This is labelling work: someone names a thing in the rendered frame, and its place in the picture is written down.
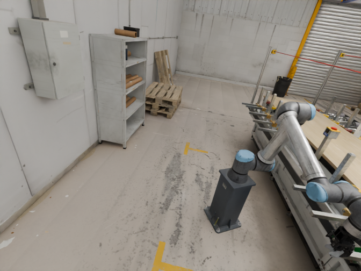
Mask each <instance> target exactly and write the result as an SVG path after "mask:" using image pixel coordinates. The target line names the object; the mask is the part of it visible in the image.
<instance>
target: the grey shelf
mask: <svg viewBox="0 0 361 271"><path fill-rule="evenodd" d="M89 38H90V50H91V61H92V73H93V85H94V91H95V102H96V114H97V125H98V137H99V144H102V141H101V140H105V141H110V142H115V143H118V144H123V149H126V141H127V140H128V139H129V137H130V136H131V135H132V134H133V133H134V132H135V131H136V130H137V129H138V128H139V126H140V125H141V124H142V126H144V125H145V101H146V78H147V54H148V38H142V37H136V38H132V37H126V36H121V35H115V34H89ZM125 45H127V49H128V51H130V52H131V56H129V57H128V60H126V47H125ZM145 48H146V54H145ZM128 74H131V75H132V76H133V75H138V76H139V77H142V81H141V82H139V83H137V84H135V85H133V86H131V87H129V88H127V89H126V75H128ZM121 75H122V81H121ZM144 75H145V79H144ZM143 89H144V94H143ZM126 95H127V96H128V97H129V98H130V99H131V98H132V97H136V100H135V101H134V102H133V103H132V104H131V105H130V106H128V107H127V108H126ZM98 110H99V111H98ZM142 116H143V118H142Z"/></svg>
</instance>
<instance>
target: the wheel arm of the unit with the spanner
mask: <svg viewBox="0 0 361 271"><path fill-rule="evenodd" d="M342 259H348V260H354V261H360V262H361V253H359V252H353V253H352V254H351V255H350V256H349V257H344V258H342Z"/></svg>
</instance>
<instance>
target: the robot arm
mask: <svg viewBox="0 0 361 271"><path fill-rule="evenodd" d="M315 115H316V109H315V106H314V105H312V104H309V103H302V102H294V101H290V102H286V103H284V104H283V105H281V106H280V107H279V109H278V111H277V119H278V122H279V123H282V124H281V126H280V127H279V129H278V130H277V132H276V133H275V134H274V135H273V137H272V138H271V139H270V141H269V142H268V143H267V145H266V146H265V147H264V149H263V150H260V151H259V152H258V153H257V154H253V152H250V151H249V150H246V149H244V150H239V151H238V152H237V154H236V156H235V159H234V162H233V165H232V168H231V169H230V170H229V171H228V173H227V176H228V177H229V179H230V180H232V181H233V182H235V183H239V184H244V183H246V182H247V180H248V171H249V170H253V171H261V172H270V171H272V170H273V169H274V167H275V159H274V157H275V156H276V155H277V154H278V153H279V152H280V150H281V149H282V148H283V147H284V146H285V145H286V144H287V142H288V141H290V143H291V146H292V148H293V150H294V153H295V155H296V157H297V159H298V162H299V164H300V167H301V169H302V171H303V174H304V176H305V178H306V181H307V185H306V194H307V196H308V197H309V198H310V199H311V200H313V201H315V202H320V203H324V202H327V203H343V204H344V205H345V206H346V207H347V208H348V209H349V211H351V212H352V214H351V215H350V216H349V217H348V218H347V219H346V220H345V221H344V222H343V226H339V227H338V228H337V230H336V231H333V230H330V231H329V232H328V234H329V233H330V232H331V233H332V234H331V235H328V234H327V235H326V237H329V238H330V242H331V244H326V245H325V247H326V248H328V249H330V252H329V254H330V256H331V257H333V258H344V257H349V256H350V255H351V254H352V253H353V250H354V249H355V245H354V244H355V243H357V244H358V245H359V246H360V247H361V193H360V192H359V191H358V190H357V189H356V188H354V186H353V185H351V184H350V183H349V182H347V181H336V182H334V183H333V184H330V183H329V181H328V179H327V177H326V176H325V174H324V172H323V170H322V168H321V166H320V164H319V162H318V160H317V158H316V156H315V154H314V152H313V150H312V148H311V146H310V144H309V142H308V140H307V138H306V136H305V134H304V132H303V130H302V128H301V126H302V125H303V124H304V123H305V122H306V121H310V120H312V119H314V117H315Z"/></svg>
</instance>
